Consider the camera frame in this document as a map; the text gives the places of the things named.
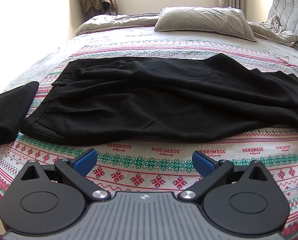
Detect black pants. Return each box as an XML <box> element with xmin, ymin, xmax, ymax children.
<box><xmin>20</xmin><ymin>54</ymin><xmax>298</xmax><ymax>146</ymax></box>

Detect folded black garment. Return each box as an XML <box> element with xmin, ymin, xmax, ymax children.
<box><xmin>0</xmin><ymin>81</ymin><xmax>39</xmax><ymax>145</ymax></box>

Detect patterned red green bedsheet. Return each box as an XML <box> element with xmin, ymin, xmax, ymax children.
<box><xmin>0</xmin><ymin>27</ymin><xmax>298</xmax><ymax>239</ymax></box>

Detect grey quilted comforter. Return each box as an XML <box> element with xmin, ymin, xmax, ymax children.
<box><xmin>249</xmin><ymin>0</ymin><xmax>298</xmax><ymax>48</ymax></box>

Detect beige folded blanket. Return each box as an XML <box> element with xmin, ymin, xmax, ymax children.
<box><xmin>75</xmin><ymin>13</ymin><xmax>160</xmax><ymax>36</ymax></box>

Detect beige pillow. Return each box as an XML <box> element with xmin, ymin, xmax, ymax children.
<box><xmin>154</xmin><ymin>7</ymin><xmax>256</xmax><ymax>42</ymax></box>

